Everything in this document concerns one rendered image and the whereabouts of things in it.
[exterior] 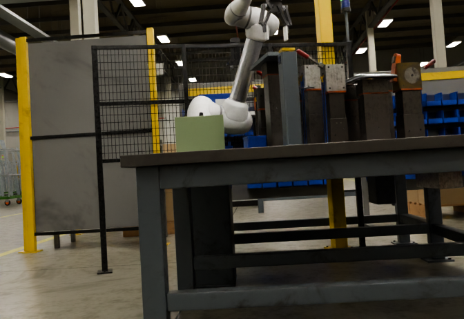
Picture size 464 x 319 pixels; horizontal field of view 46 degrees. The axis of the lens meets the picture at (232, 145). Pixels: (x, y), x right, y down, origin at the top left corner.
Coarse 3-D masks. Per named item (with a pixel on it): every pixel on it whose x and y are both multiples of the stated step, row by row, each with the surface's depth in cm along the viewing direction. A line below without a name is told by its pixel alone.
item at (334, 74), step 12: (324, 72) 239; (336, 72) 238; (324, 84) 238; (336, 84) 238; (324, 96) 240; (336, 96) 238; (324, 108) 240; (336, 108) 238; (324, 120) 241; (336, 120) 237; (336, 132) 236
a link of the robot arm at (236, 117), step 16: (256, 16) 313; (272, 16) 317; (256, 32) 316; (272, 32) 319; (256, 48) 321; (240, 64) 325; (240, 80) 325; (240, 96) 328; (224, 112) 328; (240, 112) 328; (224, 128) 330; (240, 128) 331
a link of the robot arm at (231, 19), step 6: (228, 6) 310; (228, 12) 310; (246, 12) 311; (228, 18) 313; (234, 18) 310; (240, 18) 310; (246, 18) 312; (228, 24) 321; (234, 24) 317; (240, 24) 315; (246, 24) 314
